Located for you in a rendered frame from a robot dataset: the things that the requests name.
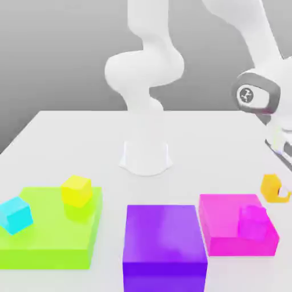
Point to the large green box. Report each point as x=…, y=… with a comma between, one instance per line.
x=45, y=239

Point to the small magenta cube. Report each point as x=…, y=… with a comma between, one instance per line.
x=252, y=222

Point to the large purple box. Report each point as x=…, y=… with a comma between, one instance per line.
x=164, y=246

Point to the small cyan cube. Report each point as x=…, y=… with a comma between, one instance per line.
x=16, y=216

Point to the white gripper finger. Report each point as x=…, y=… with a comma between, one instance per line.
x=282, y=193

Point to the large pink box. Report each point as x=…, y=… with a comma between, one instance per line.
x=219, y=219

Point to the small orange cube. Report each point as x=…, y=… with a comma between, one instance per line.
x=269, y=188

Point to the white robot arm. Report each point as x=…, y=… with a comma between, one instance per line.
x=146, y=68

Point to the small yellow cube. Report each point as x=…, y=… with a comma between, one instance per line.
x=76, y=191

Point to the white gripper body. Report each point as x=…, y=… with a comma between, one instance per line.
x=288, y=163

